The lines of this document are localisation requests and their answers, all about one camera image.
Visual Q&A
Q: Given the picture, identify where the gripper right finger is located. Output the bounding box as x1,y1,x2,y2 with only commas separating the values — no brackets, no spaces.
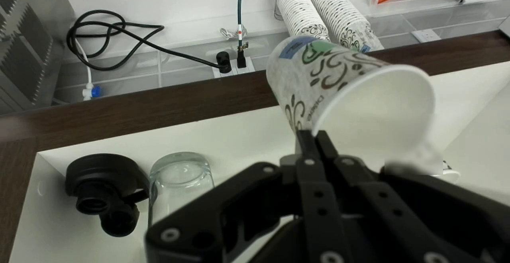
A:
316,131,510,263

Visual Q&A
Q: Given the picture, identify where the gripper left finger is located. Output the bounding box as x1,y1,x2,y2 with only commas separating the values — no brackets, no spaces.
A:
145,130,348,263

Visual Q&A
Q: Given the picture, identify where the patterned paper cup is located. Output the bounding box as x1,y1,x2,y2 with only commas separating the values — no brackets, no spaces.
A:
266,36,445,176

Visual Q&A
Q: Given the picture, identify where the cupboard with brown edge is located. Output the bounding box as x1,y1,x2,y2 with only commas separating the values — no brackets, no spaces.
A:
0,30,510,263

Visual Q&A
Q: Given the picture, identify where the clear drinking glass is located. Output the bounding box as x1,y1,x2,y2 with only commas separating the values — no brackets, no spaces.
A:
148,152,216,228

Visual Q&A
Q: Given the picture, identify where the black bottle lid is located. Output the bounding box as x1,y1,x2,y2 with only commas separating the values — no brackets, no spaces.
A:
65,153,150,237

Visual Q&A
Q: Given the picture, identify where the white tube with blue valve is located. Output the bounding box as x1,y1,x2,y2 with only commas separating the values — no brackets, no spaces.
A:
74,38,102,101

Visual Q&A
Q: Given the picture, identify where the stack of paper cups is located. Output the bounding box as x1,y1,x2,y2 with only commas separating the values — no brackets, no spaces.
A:
301,0,385,53
269,0,331,43

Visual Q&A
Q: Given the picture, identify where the grey metal appliance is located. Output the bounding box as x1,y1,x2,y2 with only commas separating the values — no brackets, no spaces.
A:
0,0,77,116

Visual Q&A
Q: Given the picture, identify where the white wall socket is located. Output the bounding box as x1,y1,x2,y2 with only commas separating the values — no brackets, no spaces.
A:
411,29,442,43
212,56,256,79

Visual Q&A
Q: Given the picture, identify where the dark green cable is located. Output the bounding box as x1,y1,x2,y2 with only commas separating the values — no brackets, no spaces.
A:
237,0,250,69

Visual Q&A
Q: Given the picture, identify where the black cable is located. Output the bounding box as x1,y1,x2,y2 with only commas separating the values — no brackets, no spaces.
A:
66,10,233,75

